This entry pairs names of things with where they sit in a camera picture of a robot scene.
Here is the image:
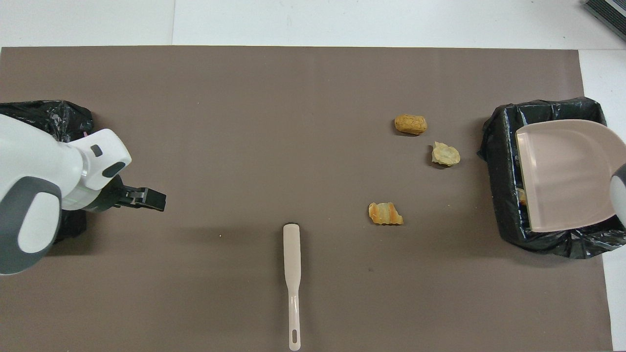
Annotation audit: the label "pink plastic dustpan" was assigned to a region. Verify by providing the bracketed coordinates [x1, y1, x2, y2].
[515, 119, 626, 233]

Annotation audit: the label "brown table mat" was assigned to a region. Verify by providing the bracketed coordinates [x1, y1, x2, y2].
[0, 46, 614, 352]

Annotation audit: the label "bin lined with black bag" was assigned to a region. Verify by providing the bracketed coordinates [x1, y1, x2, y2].
[478, 97, 626, 259]
[0, 100, 93, 245]

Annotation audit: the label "golden brown nugget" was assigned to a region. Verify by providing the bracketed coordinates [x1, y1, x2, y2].
[395, 114, 428, 135]

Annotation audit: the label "pink hand brush black bristles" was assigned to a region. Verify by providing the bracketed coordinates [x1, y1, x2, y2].
[283, 223, 302, 352]

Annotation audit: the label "dark ribbed panel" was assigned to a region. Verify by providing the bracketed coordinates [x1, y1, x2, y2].
[582, 0, 626, 42]

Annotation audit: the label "orange striped bread piece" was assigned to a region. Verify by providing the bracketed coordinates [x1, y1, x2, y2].
[368, 202, 404, 226]

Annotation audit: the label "pale yellow crumpled food piece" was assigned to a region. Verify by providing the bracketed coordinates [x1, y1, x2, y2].
[431, 142, 461, 167]

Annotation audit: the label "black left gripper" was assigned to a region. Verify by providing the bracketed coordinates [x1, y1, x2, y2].
[90, 175, 166, 213]

